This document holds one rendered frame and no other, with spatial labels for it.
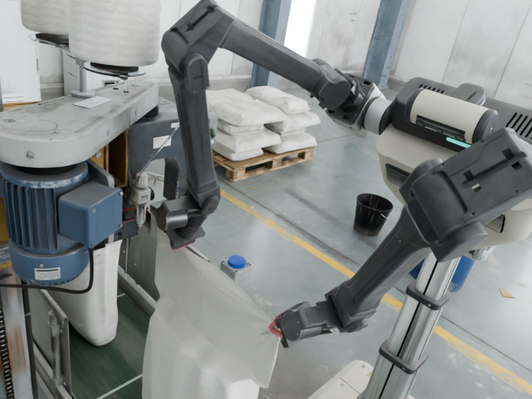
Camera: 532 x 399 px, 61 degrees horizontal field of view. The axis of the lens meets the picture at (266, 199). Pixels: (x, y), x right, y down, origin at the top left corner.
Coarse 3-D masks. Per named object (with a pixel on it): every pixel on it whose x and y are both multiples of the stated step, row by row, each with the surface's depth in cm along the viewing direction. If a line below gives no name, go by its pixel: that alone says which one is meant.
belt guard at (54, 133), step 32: (64, 96) 97; (96, 96) 101; (128, 96) 105; (0, 128) 77; (32, 128) 79; (64, 128) 81; (96, 128) 84; (0, 160) 77; (32, 160) 76; (64, 160) 79
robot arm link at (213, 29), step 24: (192, 24) 77; (216, 24) 75; (240, 24) 80; (168, 48) 78; (192, 48) 76; (216, 48) 78; (240, 48) 83; (264, 48) 86; (288, 48) 92; (288, 72) 94; (312, 72) 98; (336, 96) 103
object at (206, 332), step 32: (160, 256) 132; (192, 256) 121; (160, 288) 136; (192, 288) 121; (224, 288) 110; (160, 320) 127; (192, 320) 124; (224, 320) 114; (256, 320) 106; (160, 352) 128; (192, 352) 118; (224, 352) 117; (256, 352) 110; (160, 384) 131; (192, 384) 117; (224, 384) 111; (256, 384) 118
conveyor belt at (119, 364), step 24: (120, 312) 187; (72, 336) 171; (120, 336) 175; (144, 336) 177; (72, 360) 162; (96, 360) 163; (120, 360) 165; (72, 384) 153; (96, 384) 155; (120, 384) 156
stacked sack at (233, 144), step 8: (264, 128) 434; (216, 136) 404; (224, 136) 399; (232, 136) 399; (240, 136) 403; (248, 136) 409; (256, 136) 411; (264, 136) 416; (272, 136) 422; (216, 144) 404; (224, 144) 397; (232, 144) 393; (240, 144) 391; (248, 144) 397; (256, 144) 407; (264, 144) 414; (272, 144) 424; (232, 152) 393; (240, 152) 395
